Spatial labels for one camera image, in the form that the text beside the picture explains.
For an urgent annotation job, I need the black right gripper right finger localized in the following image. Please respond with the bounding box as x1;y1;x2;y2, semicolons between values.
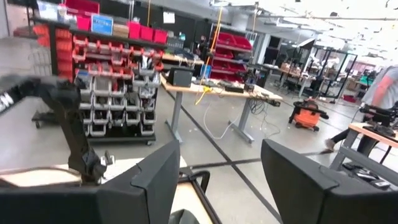
261;138;398;224

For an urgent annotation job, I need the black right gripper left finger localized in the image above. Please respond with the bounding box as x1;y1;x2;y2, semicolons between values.
0;139;182;224

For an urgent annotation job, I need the neighbouring wooden robot table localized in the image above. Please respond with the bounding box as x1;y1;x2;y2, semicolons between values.
329;121;398;188

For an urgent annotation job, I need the orange shop vacuum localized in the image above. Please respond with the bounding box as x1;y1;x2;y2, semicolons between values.
288;98;330;133

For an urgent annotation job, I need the black cart with parts bins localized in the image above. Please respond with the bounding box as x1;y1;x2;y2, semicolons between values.
30;17;169;147

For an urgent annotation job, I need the person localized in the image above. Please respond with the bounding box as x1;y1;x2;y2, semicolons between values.
323;65;398;155

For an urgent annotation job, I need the black equipment box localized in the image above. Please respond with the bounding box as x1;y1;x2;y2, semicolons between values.
165;66;195;88

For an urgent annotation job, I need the wooden top workshop desk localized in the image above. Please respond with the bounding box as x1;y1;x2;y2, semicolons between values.
159;73;284;144

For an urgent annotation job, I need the brown cardboard box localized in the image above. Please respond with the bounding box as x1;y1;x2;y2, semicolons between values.
112;23;130;39

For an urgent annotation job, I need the blue sign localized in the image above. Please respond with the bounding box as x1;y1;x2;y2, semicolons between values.
90;14;114;36

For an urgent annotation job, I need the small red plastic bin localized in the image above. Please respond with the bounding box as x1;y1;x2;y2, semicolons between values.
75;14;92;32

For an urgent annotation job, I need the clear plastic box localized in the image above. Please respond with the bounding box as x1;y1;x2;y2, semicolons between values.
37;1;68;21

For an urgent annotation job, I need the large red plastic bin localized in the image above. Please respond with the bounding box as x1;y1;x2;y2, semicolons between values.
63;0;101;15

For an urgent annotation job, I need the black aluminium table frame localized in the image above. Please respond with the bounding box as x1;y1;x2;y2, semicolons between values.
178;169;223;224

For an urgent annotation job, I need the red bin wall shelf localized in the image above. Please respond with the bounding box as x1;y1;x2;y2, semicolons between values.
209;30;254;82

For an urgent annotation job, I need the hanging yellow cable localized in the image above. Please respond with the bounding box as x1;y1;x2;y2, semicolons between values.
195;5;223;106

